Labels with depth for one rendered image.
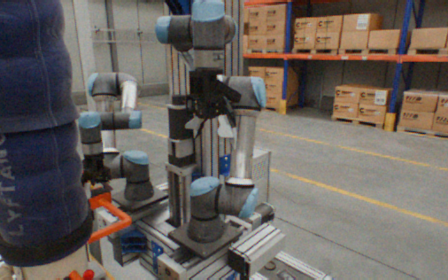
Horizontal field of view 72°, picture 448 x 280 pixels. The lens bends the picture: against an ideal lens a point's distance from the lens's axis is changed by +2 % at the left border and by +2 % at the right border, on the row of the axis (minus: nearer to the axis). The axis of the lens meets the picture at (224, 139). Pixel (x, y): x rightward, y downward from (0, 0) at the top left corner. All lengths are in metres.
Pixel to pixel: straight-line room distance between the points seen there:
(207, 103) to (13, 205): 0.50
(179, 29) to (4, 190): 0.57
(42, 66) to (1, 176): 0.27
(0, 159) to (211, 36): 0.53
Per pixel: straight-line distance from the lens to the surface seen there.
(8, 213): 0.89
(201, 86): 0.76
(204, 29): 0.74
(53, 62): 0.79
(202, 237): 1.25
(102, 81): 1.65
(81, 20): 4.44
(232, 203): 1.16
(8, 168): 0.84
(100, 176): 1.29
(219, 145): 1.42
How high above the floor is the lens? 1.77
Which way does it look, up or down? 17 degrees down
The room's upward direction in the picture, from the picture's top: straight up
